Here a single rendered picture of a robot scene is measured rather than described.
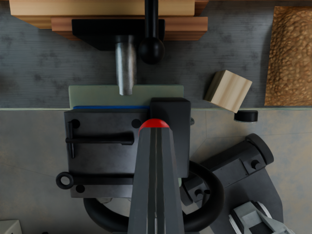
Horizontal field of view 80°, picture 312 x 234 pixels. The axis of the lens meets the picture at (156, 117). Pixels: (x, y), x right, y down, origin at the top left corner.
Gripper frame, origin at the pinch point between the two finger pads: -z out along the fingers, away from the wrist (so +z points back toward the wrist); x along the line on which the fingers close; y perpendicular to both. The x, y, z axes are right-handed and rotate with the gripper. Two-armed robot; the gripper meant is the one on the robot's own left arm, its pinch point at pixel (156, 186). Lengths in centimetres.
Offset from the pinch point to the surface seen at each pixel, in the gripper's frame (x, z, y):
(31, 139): -82, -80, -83
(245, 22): 12.7, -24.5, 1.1
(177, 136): 2.1, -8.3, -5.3
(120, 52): -4.1, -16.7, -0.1
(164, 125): 0.8, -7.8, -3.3
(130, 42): -3.0, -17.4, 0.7
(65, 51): -13.2, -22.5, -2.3
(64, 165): -61, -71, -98
